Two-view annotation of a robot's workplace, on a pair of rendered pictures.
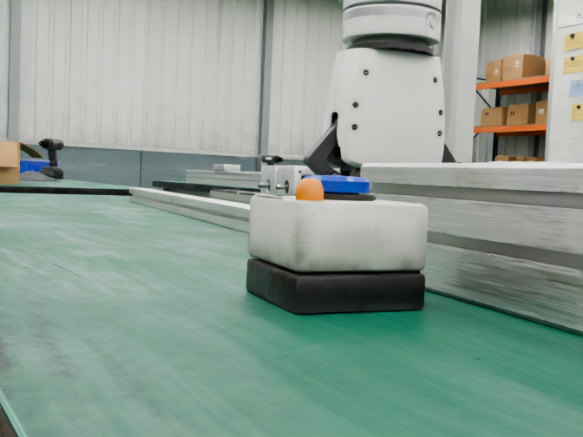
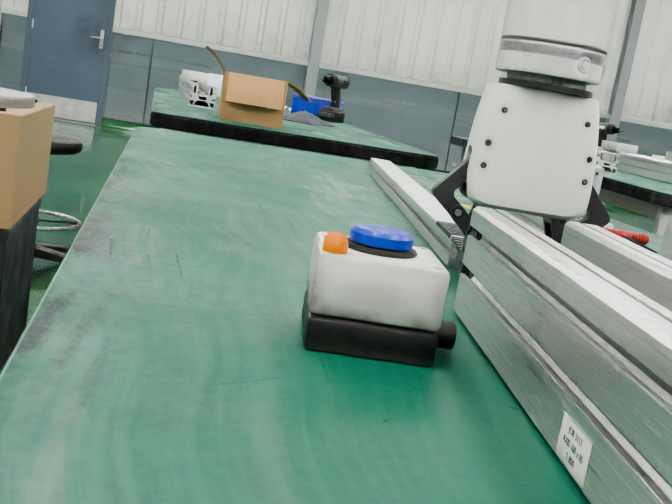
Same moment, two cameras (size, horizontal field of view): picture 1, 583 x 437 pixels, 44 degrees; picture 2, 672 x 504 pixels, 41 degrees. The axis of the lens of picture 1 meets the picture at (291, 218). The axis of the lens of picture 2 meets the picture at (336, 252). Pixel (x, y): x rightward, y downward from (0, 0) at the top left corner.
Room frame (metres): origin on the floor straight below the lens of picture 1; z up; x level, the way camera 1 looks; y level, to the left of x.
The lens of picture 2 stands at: (-0.12, -0.18, 0.93)
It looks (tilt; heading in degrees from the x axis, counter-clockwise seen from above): 10 degrees down; 18
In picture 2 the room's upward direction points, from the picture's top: 10 degrees clockwise
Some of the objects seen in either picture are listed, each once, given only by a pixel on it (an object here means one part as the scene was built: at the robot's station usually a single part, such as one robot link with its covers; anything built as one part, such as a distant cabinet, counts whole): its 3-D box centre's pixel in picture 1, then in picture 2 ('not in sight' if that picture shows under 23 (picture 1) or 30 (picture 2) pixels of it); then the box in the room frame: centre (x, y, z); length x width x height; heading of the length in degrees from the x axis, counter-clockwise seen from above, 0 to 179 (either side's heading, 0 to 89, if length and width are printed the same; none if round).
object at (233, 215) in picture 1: (193, 205); (408, 195); (1.21, 0.17, 0.79); 0.96 x 0.04 x 0.03; 23
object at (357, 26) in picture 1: (392, 32); (552, 66); (0.63, -0.08, 0.98); 0.09 x 0.08 x 0.03; 113
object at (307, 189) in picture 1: (310, 188); (336, 241); (0.39, -0.01, 0.85); 0.01 x 0.01 x 0.01
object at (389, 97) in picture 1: (387, 104); (533, 143); (0.63, -0.08, 0.92); 0.10 x 0.07 x 0.11; 113
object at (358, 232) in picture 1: (345, 247); (384, 295); (0.43, -0.03, 0.81); 0.10 x 0.08 x 0.06; 113
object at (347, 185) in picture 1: (335, 192); (380, 243); (0.42, -0.03, 0.84); 0.04 x 0.04 x 0.02
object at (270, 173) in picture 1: (280, 185); not in sight; (1.72, 0.03, 0.83); 0.11 x 0.10 x 0.10; 111
